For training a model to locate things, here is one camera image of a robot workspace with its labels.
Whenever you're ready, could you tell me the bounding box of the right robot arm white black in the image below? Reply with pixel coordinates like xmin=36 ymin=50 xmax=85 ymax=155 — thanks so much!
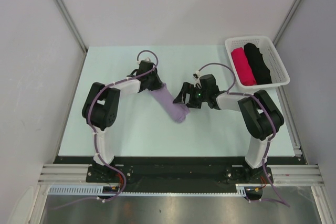
xmin=173 ymin=74 xmax=285 ymax=183

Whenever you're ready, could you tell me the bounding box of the rolled red t shirt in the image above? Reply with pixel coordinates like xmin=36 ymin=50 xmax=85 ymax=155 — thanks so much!
xmin=231 ymin=47 xmax=257 ymax=86

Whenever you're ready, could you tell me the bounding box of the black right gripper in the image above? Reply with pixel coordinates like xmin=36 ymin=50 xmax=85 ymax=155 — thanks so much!
xmin=173 ymin=81 xmax=209 ymax=109

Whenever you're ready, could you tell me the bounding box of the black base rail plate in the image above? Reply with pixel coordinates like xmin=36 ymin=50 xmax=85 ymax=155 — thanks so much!
xmin=54 ymin=157 xmax=273 ymax=194

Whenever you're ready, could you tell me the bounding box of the white plastic basket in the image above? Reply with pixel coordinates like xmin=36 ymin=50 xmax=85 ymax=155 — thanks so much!
xmin=225 ymin=35 xmax=290 ymax=92

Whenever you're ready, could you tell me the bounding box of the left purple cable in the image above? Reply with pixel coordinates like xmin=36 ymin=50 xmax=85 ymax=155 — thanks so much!
xmin=88 ymin=50 xmax=160 ymax=204

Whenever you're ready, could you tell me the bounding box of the purple t shirt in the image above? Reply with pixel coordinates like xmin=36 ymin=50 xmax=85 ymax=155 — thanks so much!
xmin=150 ymin=83 xmax=190 ymax=123

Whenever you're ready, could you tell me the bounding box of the white slotted cable duct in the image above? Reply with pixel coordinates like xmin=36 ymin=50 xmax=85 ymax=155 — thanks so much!
xmin=48 ymin=184 xmax=263 ymax=198

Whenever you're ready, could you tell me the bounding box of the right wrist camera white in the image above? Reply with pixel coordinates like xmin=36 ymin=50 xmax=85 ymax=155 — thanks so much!
xmin=193 ymin=71 xmax=202 ymax=89

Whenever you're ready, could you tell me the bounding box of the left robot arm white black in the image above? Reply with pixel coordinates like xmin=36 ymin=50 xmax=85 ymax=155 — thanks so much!
xmin=82 ymin=59 xmax=163 ymax=182

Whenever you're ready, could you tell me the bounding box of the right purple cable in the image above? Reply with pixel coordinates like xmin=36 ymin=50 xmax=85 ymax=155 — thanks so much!
xmin=194 ymin=62 xmax=291 ymax=208

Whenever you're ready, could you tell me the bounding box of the purple cable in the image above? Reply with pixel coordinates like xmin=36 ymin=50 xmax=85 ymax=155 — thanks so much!
xmin=194 ymin=62 xmax=291 ymax=208
xmin=88 ymin=50 xmax=160 ymax=204

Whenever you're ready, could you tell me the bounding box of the rolled black t shirt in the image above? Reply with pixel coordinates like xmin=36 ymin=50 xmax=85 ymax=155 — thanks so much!
xmin=244 ymin=43 xmax=272 ymax=85

